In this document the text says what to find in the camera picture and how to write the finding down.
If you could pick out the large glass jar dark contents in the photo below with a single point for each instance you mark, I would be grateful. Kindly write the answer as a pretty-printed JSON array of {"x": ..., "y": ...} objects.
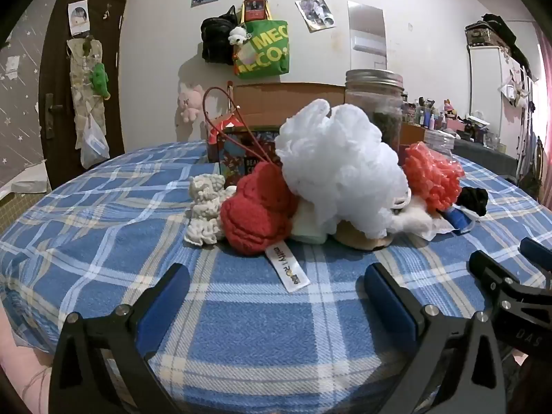
[{"x": 375, "y": 95}]

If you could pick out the blue plaid blanket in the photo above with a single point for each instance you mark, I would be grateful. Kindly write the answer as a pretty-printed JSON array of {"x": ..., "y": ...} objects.
[{"x": 108, "y": 233}]

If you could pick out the black bag on wardrobe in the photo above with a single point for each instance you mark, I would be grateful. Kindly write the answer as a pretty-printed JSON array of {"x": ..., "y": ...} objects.
[{"x": 504, "y": 30}]

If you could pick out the clear plastic bag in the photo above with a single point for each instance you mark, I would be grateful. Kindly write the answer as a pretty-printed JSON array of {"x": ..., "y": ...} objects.
[{"x": 94, "y": 144}]

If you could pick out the dark brown door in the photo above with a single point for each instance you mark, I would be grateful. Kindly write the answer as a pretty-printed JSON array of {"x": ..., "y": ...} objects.
[{"x": 56, "y": 73}]

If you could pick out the cream knitted cloth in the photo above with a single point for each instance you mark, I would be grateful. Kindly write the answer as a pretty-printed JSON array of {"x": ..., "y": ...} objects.
[{"x": 207, "y": 194}]

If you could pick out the patterned storage box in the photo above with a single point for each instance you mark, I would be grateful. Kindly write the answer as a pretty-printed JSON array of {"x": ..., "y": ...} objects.
[{"x": 483, "y": 34}]

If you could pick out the small clear glass jar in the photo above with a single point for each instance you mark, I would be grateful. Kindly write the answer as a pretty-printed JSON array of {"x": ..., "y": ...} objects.
[{"x": 440, "y": 140}]

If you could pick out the white cotton pad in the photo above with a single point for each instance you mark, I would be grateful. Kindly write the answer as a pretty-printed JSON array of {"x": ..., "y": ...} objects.
[{"x": 414, "y": 220}]

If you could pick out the black hanging bag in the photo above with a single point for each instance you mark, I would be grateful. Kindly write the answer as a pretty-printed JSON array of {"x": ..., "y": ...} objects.
[{"x": 215, "y": 39}]

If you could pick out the tan round powder puff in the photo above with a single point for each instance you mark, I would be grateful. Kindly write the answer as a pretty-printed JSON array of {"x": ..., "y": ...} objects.
[{"x": 353, "y": 238}]

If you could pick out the wall mirror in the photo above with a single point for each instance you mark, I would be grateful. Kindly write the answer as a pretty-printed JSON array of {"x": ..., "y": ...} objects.
[{"x": 366, "y": 26}]

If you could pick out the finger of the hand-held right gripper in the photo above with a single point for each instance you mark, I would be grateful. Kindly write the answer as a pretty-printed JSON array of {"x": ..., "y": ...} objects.
[
  {"x": 504, "y": 284},
  {"x": 537, "y": 250}
]

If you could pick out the green tote bag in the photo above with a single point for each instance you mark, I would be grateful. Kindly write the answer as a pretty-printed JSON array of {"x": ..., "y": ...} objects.
[{"x": 263, "y": 51}]

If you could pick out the red framed picture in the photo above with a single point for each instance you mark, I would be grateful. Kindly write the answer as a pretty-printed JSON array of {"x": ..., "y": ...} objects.
[{"x": 254, "y": 8}]

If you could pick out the cream hanging organizer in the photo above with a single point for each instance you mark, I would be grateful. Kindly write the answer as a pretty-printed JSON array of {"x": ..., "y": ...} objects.
[{"x": 82, "y": 95}]

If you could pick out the pink bunny plush toy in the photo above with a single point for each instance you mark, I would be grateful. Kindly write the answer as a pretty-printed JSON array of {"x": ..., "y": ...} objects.
[{"x": 189, "y": 103}]

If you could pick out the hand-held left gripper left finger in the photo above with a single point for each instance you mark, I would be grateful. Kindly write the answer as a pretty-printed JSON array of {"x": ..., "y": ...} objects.
[{"x": 166, "y": 306}]

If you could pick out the white mesh bath pouf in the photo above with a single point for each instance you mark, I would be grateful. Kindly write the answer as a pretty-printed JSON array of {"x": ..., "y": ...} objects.
[{"x": 340, "y": 168}]

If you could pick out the desk with dark cloth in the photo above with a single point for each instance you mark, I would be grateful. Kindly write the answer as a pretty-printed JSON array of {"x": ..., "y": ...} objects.
[{"x": 483, "y": 153}]

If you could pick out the printed tin box black lid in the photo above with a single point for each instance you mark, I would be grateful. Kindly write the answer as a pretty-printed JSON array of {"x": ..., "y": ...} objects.
[{"x": 235, "y": 159}]

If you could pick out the white paper sheet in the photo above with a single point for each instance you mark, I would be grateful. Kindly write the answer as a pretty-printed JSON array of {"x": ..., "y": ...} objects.
[{"x": 79, "y": 17}]

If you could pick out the small white plush toy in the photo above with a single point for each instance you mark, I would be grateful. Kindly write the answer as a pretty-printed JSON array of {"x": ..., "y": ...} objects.
[{"x": 237, "y": 34}]

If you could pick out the cardboard box red inside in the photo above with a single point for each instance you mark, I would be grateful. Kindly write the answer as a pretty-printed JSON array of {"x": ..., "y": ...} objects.
[{"x": 280, "y": 103}]

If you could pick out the coral mesh bath pouf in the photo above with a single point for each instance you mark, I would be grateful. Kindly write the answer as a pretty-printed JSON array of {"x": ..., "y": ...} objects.
[{"x": 431, "y": 177}]

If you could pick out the small blue packet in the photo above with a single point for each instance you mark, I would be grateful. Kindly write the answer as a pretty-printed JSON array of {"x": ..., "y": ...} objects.
[{"x": 457, "y": 220}]

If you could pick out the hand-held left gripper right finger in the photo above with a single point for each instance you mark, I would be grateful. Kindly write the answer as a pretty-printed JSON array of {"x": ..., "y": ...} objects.
[{"x": 388, "y": 306}]

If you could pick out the red crochet yarn ball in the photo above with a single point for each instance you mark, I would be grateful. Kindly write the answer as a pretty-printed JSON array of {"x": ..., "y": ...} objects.
[{"x": 254, "y": 211}]

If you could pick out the photo wall poster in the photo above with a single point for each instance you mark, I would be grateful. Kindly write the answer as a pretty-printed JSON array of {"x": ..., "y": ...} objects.
[{"x": 315, "y": 13}]

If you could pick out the green plush toy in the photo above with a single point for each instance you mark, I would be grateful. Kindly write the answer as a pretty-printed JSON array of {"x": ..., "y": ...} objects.
[{"x": 100, "y": 80}]

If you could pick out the white hanging bag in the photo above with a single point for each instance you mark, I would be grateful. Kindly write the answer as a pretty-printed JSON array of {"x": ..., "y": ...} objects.
[{"x": 515, "y": 84}]

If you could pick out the white wardrobe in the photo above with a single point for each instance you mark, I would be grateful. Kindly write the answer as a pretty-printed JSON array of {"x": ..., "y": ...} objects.
[{"x": 487, "y": 86}]

